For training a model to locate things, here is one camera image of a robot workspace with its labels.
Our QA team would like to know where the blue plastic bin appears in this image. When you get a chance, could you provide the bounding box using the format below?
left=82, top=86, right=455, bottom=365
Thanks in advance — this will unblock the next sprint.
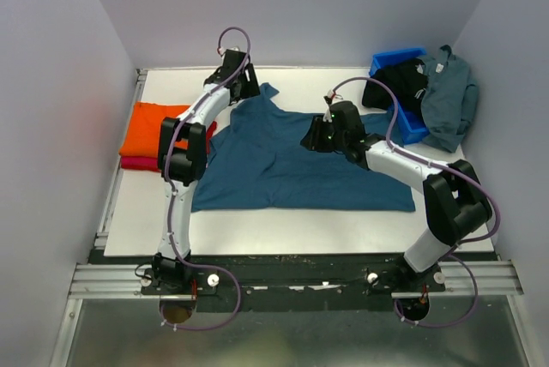
left=369, top=47, right=428, bottom=144

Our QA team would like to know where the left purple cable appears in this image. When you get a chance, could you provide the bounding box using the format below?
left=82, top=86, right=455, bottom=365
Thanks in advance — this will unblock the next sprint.
left=159, top=26, right=252, bottom=334

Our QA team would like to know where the teal blue t shirt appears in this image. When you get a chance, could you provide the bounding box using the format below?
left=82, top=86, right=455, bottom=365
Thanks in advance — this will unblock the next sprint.
left=192, top=83, right=415, bottom=213

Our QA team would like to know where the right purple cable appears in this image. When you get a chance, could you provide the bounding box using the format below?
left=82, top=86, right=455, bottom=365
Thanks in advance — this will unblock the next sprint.
left=323, top=75, right=504, bottom=329

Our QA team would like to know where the aluminium frame rail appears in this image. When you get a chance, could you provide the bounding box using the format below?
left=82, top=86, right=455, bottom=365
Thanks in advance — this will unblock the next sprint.
left=46, top=67, right=164, bottom=367

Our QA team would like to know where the grey blue t shirt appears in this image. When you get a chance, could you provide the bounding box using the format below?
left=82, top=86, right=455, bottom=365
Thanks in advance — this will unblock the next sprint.
left=420, top=45, right=480, bottom=153

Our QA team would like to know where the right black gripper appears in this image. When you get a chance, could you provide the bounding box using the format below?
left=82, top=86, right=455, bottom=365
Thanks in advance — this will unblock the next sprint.
left=299, top=114, right=347, bottom=153

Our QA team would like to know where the pink t shirt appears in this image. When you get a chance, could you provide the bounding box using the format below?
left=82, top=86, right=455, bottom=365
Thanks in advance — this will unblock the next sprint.
left=121, top=122, right=217, bottom=172

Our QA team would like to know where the orange t shirt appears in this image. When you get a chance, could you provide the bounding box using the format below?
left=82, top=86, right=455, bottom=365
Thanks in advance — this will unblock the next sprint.
left=119, top=101, right=189, bottom=159

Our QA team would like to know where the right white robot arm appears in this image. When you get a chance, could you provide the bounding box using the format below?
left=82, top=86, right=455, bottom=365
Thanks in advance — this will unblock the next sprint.
left=301, top=100, right=492, bottom=292

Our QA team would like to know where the black t shirt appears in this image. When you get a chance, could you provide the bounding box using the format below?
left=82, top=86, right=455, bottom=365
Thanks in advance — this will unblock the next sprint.
left=361, top=57, right=428, bottom=118

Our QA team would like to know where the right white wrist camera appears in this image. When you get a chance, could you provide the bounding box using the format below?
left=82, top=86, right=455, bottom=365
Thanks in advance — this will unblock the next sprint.
left=323, top=90, right=343, bottom=123

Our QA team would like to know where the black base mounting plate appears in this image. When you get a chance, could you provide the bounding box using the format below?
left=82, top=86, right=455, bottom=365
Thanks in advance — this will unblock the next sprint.
left=104, top=252, right=498, bottom=313

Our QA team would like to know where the purple cable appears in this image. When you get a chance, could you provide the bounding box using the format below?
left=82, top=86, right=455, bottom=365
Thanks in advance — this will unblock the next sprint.
left=323, top=75, right=504, bottom=329
left=159, top=26, right=252, bottom=334

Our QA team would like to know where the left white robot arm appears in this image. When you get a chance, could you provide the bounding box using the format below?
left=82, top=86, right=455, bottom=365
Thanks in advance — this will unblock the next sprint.
left=152, top=50, right=260, bottom=294

